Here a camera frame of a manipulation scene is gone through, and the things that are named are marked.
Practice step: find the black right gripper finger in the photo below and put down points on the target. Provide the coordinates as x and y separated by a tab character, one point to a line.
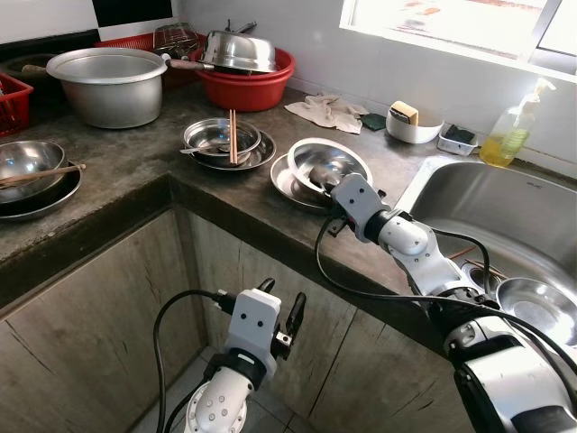
326	178

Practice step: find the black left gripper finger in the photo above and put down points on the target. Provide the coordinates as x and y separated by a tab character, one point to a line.
266	285
297	311

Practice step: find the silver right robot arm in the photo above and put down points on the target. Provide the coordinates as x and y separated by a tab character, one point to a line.
424	257

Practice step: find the wide stainless steel plate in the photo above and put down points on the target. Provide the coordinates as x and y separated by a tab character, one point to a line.
288	185

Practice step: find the white crumpled cloth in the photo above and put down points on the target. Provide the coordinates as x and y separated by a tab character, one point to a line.
325	113

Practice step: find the green scouring pad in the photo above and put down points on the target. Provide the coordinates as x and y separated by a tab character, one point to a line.
373	122

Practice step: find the white sponge holder bowl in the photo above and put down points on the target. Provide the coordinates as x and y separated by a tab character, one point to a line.
410	131

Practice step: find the yellow sponge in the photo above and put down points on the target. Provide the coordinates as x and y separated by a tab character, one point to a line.
406	112

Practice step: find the red plastic basin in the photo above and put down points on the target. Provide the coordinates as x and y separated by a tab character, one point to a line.
243	90

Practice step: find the stainless steel spoon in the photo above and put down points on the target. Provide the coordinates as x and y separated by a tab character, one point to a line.
198	150

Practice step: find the small white plastic tray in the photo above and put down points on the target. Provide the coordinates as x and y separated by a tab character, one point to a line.
455	147

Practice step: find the dark scrubber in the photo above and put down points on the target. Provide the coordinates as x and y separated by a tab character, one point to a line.
460	133

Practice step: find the sink drain strainer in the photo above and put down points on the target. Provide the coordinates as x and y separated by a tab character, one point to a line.
480	271

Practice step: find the steel dome lid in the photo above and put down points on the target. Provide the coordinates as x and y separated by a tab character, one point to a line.
239	52

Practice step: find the stainless steel double sink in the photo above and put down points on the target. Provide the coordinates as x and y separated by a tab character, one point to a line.
505	216

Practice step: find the wooden cabinet front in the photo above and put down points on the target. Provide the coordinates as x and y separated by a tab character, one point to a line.
90	343

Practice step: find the yellow dish soap pump bottle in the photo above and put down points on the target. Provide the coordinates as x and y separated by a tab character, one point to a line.
509	144

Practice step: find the large aluminium pot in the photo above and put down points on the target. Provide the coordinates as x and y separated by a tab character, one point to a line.
108	99

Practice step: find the red plastic crate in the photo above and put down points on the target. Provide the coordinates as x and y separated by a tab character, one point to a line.
126	41

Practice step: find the deep stainless steel bowl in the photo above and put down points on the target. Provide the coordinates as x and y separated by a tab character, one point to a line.
32	158

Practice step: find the red plastic basket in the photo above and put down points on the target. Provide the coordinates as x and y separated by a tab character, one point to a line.
13	108

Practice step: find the dark pan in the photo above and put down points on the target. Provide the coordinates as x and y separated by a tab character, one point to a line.
18	68

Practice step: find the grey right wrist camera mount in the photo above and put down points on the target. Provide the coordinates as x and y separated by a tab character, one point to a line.
359	206

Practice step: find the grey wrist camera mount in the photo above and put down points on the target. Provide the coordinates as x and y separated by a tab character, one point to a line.
359	206
252	325

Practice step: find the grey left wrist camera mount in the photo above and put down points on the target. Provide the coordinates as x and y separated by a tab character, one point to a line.
252	325

